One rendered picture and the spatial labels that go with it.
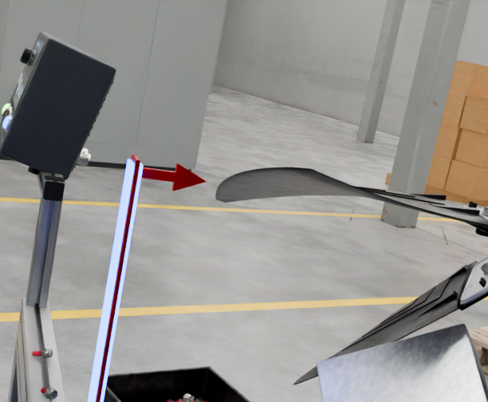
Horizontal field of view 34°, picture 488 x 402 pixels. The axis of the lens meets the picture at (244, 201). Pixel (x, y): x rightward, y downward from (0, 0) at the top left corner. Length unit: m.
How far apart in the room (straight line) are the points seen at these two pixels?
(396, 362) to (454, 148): 8.48
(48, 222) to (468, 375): 0.68
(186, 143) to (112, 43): 1.21
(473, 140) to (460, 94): 0.61
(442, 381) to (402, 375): 0.04
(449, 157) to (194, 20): 3.49
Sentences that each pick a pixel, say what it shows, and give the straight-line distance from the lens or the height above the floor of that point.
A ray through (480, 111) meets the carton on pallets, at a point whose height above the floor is 1.10.
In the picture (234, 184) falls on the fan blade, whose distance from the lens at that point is 0.72.
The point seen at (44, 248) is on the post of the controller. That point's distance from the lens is 1.21.
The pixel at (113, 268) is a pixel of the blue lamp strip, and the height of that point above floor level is 1.10.
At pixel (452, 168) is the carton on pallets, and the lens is 9.19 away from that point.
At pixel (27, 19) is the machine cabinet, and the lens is 6.74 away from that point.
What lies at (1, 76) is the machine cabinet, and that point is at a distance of 6.72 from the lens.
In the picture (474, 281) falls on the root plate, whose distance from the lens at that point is 0.90.
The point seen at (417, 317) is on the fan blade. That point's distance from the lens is 0.90.
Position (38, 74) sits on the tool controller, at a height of 1.20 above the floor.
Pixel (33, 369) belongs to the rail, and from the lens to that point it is 1.03.
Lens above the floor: 1.30
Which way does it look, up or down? 11 degrees down
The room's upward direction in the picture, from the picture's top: 11 degrees clockwise
